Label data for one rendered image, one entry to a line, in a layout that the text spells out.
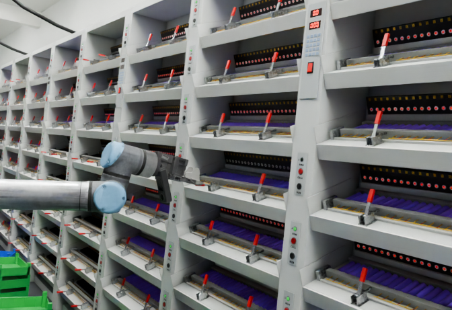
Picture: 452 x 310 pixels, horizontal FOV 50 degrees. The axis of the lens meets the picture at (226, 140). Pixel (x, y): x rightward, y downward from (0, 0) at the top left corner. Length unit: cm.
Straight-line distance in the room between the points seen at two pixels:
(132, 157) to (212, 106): 54
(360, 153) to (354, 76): 20
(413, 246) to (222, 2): 129
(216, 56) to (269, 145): 61
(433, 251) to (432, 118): 38
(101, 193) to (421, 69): 90
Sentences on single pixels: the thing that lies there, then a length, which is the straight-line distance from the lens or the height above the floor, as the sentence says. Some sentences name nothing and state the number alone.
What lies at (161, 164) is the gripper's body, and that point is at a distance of 168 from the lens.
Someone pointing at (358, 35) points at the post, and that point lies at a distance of 154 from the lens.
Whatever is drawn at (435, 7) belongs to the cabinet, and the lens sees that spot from 150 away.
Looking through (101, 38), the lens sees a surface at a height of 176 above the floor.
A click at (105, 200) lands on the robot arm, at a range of 145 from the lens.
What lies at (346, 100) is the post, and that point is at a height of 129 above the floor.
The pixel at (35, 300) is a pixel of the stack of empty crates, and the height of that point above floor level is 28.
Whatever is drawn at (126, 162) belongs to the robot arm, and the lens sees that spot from 159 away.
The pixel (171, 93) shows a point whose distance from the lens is 214.
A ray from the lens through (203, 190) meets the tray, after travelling 184.
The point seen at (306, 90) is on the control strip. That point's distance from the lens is 145.
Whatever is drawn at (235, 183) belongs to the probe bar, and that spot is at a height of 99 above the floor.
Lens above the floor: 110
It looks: 2 degrees up
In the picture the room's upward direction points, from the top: 6 degrees clockwise
